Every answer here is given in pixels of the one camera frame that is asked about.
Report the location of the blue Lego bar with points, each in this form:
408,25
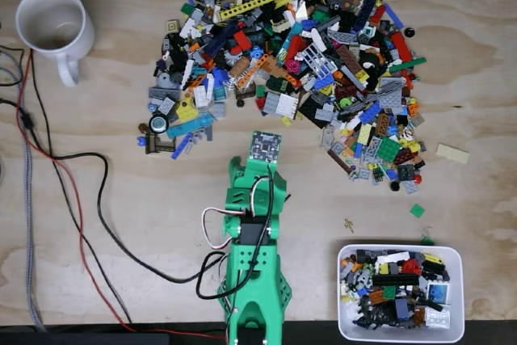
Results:
182,146

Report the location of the teal long Lego piece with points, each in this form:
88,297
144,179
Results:
190,127

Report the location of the light grey Lego plate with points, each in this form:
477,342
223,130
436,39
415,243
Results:
271,102

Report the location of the yellow Lego plate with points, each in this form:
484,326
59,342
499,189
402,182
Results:
186,110

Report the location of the black round Lego wheel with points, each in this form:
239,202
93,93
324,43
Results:
158,124

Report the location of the orange Lego technic beam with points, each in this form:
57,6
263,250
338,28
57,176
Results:
253,71

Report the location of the dark brown long Lego plate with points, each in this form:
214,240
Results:
338,160

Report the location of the grey long Lego plate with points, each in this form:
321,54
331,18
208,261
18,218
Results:
163,93

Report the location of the small gold Lego piece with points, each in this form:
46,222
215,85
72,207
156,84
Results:
349,224

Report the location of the grey round Lego piece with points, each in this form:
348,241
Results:
163,81

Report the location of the white Lego lattice window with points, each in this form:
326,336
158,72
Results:
319,61

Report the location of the green square Lego plate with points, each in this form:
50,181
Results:
389,149

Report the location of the black round Lego stud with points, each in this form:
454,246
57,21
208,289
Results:
394,186

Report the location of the tan square Lego tile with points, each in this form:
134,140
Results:
173,26

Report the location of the white long Lego plate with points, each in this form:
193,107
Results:
393,257

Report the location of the yellow Lego technic beam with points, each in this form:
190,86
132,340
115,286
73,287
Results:
250,5

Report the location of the green Lego brick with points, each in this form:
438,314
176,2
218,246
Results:
187,9

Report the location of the large grey Lego plate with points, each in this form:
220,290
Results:
392,98

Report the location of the small grey Lego plate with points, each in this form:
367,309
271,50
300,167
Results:
409,186

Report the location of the black long Lego plate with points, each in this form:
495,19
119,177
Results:
395,280

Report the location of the small green Lego plate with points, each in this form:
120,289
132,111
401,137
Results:
417,211

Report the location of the red round Lego stud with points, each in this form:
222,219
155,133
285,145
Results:
418,178

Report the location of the red Lego gear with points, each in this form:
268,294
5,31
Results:
410,267

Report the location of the tiny green Lego piece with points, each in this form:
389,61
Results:
426,240

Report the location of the long green Lego plate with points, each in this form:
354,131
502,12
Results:
408,64

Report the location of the yellow black Lego piece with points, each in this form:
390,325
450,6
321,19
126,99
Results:
433,259

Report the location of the long red Lego brick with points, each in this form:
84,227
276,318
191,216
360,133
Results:
401,47

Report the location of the tan Lego plate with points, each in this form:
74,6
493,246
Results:
453,153

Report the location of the blue printed Lego tile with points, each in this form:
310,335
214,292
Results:
438,293

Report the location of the blue long Lego plate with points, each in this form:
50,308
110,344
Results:
393,15

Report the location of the black round Lego piece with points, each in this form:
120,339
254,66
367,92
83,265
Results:
409,32

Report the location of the small white Lego lattice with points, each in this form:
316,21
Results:
437,317

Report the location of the white plastic bin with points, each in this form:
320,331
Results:
456,288

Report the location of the black flat device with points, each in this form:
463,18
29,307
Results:
81,339

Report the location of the white ceramic mug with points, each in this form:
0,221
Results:
56,26

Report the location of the camera circuit board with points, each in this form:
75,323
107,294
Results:
266,147

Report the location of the brown Lego frame piece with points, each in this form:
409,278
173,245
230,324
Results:
159,145

